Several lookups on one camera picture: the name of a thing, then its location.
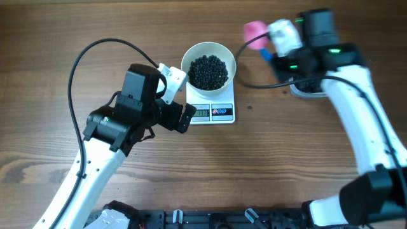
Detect pink scoop with blue handle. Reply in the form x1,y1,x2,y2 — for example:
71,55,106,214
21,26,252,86
244,20,273,62

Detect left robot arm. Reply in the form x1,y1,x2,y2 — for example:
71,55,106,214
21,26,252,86
35,64,196,228

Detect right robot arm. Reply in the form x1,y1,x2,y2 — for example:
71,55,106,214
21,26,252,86
267,10,406,227

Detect black beans in bowl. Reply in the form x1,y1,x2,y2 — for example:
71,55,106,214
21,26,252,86
188,55,228,91

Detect white plastic bowl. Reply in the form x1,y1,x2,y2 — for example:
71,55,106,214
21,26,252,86
181,42,237,98

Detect white digital kitchen scale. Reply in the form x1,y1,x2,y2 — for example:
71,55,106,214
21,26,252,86
186,83,235,125

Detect clear container of black beans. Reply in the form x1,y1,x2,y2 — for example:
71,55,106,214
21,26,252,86
289,79,326,99

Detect black left camera cable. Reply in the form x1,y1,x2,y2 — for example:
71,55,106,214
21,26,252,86
47,38,160,229

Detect black camera cable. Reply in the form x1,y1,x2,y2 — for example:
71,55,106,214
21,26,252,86
235,31,407,204
47,38,160,229

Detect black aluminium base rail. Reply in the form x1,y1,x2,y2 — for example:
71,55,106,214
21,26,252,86
85,208,360,229

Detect black right camera cable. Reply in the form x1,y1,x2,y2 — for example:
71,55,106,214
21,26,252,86
235,31,407,204

